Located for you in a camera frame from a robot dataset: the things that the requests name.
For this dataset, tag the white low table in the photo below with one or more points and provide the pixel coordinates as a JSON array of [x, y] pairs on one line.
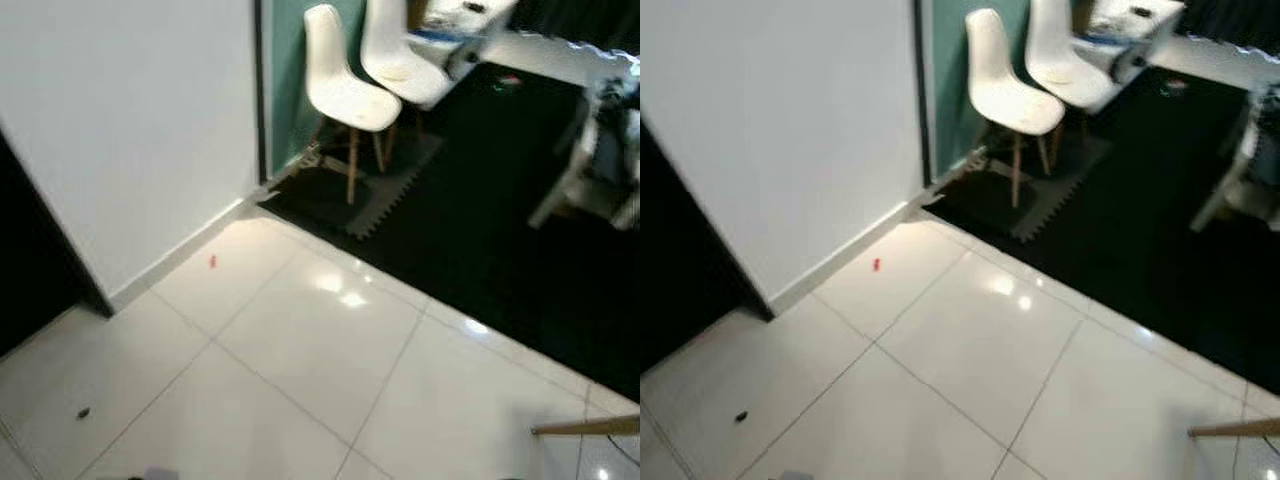
[[1225, 195], [570, 190]]

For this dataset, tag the black foam floor mat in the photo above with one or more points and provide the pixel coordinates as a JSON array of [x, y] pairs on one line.
[[480, 260], [1150, 260]]

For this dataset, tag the light wooden table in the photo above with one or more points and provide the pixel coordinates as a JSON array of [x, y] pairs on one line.
[[590, 426], [1240, 428]]

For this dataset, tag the small multicoloured object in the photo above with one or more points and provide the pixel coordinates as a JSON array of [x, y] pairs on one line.
[[1172, 88], [505, 84]]

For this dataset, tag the dark curtain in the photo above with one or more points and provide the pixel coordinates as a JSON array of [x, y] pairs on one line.
[[1230, 20], [580, 20]]

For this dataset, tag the grey foam mat piece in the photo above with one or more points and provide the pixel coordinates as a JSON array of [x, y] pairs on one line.
[[400, 190], [1065, 192]]

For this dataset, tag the white chair with wooden legs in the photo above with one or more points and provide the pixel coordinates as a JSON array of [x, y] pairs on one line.
[[340, 95], [1062, 70], [400, 70], [1002, 100]]

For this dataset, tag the white low cabinet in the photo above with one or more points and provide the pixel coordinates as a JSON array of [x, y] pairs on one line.
[[450, 15], [1120, 15]]

